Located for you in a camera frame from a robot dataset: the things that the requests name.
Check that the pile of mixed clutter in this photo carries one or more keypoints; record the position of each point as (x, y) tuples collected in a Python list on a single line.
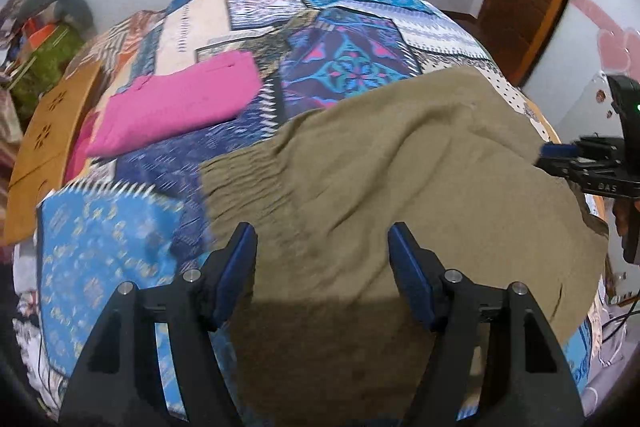
[(30, 52)]

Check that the patchwork printed bedsheet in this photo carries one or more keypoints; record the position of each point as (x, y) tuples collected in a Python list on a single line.
[(260, 37)]

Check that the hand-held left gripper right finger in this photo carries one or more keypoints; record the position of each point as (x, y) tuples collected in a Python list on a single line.
[(409, 268)]

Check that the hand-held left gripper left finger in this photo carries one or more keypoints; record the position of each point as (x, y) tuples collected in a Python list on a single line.
[(236, 264)]

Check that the olive green pants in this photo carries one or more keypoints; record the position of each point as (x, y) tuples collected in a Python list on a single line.
[(380, 187)]

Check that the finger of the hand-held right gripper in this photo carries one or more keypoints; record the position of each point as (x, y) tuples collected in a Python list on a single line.
[(562, 159)]

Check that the folded pink garment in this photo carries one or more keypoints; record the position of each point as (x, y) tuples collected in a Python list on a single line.
[(180, 102)]

